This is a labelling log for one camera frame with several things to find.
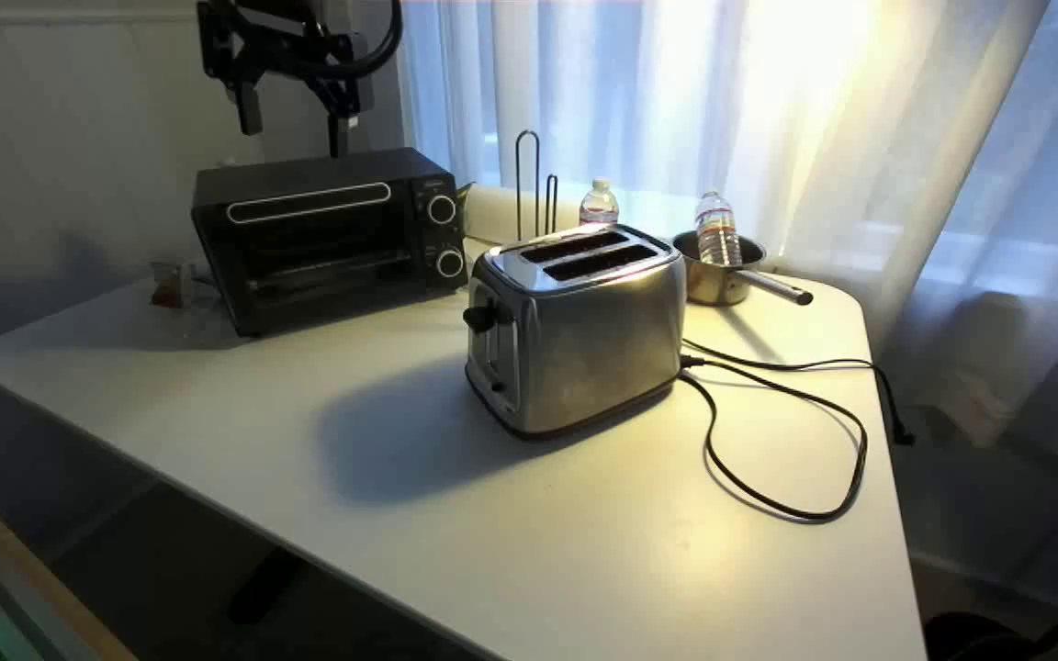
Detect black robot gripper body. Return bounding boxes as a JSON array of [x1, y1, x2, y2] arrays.
[[196, 0, 368, 121]]

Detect black toaster lever knob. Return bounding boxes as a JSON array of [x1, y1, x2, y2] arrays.
[[459, 296, 499, 336]]

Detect silver two-slot toaster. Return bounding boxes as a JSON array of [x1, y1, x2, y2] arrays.
[[465, 219, 692, 442]]

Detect black toaster oven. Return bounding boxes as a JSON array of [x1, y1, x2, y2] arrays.
[[187, 147, 474, 340]]

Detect small clear glass jar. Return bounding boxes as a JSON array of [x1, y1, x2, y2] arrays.
[[149, 252, 211, 312]]

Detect metal paper towel holder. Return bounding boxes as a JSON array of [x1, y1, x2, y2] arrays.
[[512, 125, 567, 246]]

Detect clear plastic water bottle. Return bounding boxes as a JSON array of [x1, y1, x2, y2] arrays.
[[692, 187, 746, 270], [577, 177, 624, 230]]

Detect small steel saucepan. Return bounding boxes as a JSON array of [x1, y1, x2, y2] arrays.
[[668, 226, 820, 312]]

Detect black table leg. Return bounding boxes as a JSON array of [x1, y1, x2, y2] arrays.
[[226, 547, 313, 628]]

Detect white sheer curtain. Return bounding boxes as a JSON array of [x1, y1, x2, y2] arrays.
[[395, 0, 1058, 483]]

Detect wooden furniture edge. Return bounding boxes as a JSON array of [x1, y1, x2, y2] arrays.
[[0, 459, 140, 661]]

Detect black toaster power cord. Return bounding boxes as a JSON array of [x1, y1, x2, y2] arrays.
[[676, 336, 920, 527]]

